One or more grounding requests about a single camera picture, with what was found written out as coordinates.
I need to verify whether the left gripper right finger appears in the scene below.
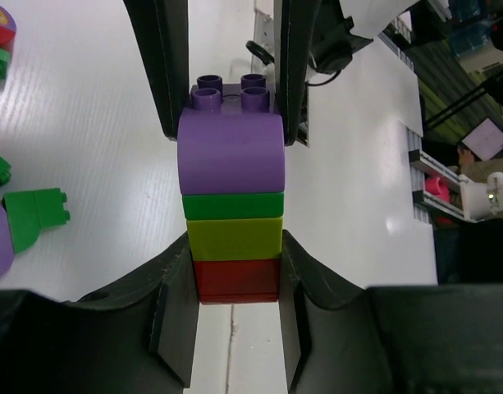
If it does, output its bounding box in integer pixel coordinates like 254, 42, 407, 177
273, 0, 319, 146

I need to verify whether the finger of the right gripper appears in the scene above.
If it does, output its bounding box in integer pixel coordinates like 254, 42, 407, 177
279, 230, 368, 390
79, 234, 199, 388

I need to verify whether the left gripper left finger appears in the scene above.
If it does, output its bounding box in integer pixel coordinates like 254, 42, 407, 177
124, 0, 190, 140

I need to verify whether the red lego brick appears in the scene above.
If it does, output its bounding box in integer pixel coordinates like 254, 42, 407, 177
194, 259, 281, 305

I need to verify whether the lime lego brick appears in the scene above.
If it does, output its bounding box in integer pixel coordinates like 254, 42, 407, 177
186, 217, 283, 261

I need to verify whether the thin green lego brick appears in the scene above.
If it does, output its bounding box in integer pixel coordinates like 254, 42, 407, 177
182, 192, 284, 220

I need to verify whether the purple lego brick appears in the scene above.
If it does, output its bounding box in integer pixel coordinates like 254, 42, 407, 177
177, 74, 285, 195

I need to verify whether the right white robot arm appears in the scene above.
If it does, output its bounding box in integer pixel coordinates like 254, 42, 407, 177
226, 1, 434, 393

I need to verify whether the purple oval green lego cluster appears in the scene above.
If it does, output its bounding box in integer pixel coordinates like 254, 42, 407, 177
0, 155, 71, 280

